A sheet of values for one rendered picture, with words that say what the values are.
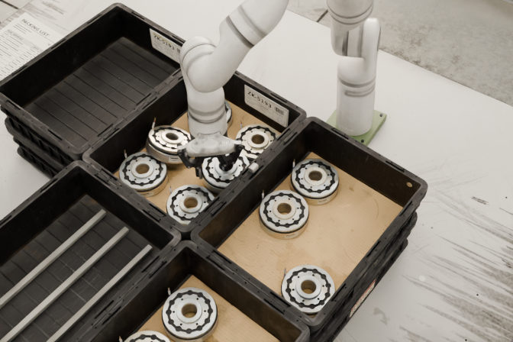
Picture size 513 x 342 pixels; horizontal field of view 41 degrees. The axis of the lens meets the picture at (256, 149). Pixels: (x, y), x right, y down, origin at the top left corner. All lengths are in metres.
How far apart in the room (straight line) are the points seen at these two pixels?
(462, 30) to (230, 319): 2.17
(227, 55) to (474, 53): 2.05
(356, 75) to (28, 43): 0.96
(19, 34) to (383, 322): 1.29
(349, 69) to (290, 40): 0.42
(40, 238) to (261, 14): 0.66
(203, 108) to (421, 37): 1.99
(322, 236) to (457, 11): 2.04
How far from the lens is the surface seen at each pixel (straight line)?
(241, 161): 1.48
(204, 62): 1.19
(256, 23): 1.18
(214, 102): 1.27
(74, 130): 1.65
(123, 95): 1.70
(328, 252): 1.42
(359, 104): 1.67
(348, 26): 1.40
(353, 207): 1.49
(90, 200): 1.52
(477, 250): 1.65
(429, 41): 3.14
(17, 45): 2.09
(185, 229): 1.33
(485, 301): 1.59
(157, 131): 1.55
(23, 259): 1.48
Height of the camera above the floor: 2.05
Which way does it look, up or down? 51 degrees down
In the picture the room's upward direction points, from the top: 1 degrees clockwise
